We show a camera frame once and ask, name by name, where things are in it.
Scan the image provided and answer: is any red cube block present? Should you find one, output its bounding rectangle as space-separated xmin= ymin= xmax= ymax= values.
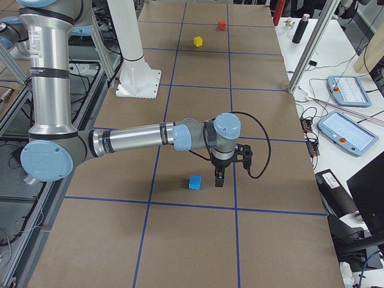
xmin=218 ymin=20 xmax=227 ymax=31

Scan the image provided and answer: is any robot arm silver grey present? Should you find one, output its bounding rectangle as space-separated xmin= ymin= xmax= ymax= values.
xmin=1 ymin=16 xmax=29 ymax=55
xmin=19 ymin=1 xmax=245 ymax=187

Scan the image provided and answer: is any orange black electronics box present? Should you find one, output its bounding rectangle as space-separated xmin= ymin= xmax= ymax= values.
xmin=300 ymin=118 xmax=313 ymax=133

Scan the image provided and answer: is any red cylinder bottle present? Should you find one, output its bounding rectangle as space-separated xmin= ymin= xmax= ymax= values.
xmin=273 ymin=0 xmax=286 ymax=26

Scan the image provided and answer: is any wooden board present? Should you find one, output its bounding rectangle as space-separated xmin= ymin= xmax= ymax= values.
xmin=353 ymin=25 xmax=384 ymax=73

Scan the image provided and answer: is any aluminium frame post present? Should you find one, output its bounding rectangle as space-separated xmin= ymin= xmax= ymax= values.
xmin=287 ymin=0 xmax=340 ymax=94

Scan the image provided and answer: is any white pedestal column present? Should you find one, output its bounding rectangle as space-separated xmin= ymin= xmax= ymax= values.
xmin=107 ymin=0 xmax=161 ymax=99

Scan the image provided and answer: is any near teach pendant tablet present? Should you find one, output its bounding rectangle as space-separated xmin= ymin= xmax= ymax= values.
xmin=317 ymin=111 xmax=379 ymax=157

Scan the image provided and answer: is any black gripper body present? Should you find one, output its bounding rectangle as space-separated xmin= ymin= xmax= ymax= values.
xmin=211 ymin=154 xmax=237 ymax=172

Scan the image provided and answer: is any thin metal rod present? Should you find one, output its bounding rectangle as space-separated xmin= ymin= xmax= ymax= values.
xmin=306 ymin=96 xmax=384 ymax=124

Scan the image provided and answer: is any black water bottle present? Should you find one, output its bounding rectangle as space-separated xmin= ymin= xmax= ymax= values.
xmin=292 ymin=13 xmax=310 ymax=44

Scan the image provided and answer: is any black monitor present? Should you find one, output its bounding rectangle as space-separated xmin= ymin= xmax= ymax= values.
xmin=347 ymin=158 xmax=383 ymax=233

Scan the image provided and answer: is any far teach pendant tablet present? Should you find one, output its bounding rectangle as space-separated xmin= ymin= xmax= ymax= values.
xmin=327 ymin=76 xmax=371 ymax=107

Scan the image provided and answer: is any black camera cable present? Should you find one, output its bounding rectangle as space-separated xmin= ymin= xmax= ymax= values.
xmin=188 ymin=111 xmax=272 ymax=180

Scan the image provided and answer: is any teach pendant tablet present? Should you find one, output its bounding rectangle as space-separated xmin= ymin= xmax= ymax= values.
xmin=317 ymin=111 xmax=379 ymax=157
xmin=327 ymin=76 xmax=371 ymax=107

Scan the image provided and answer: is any blue cube block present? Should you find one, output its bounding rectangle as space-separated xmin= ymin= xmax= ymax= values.
xmin=188 ymin=175 xmax=202 ymax=190

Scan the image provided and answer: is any yellow cube block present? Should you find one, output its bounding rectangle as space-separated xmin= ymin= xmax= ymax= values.
xmin=193 ymin=36 xmax=203 ymax=47

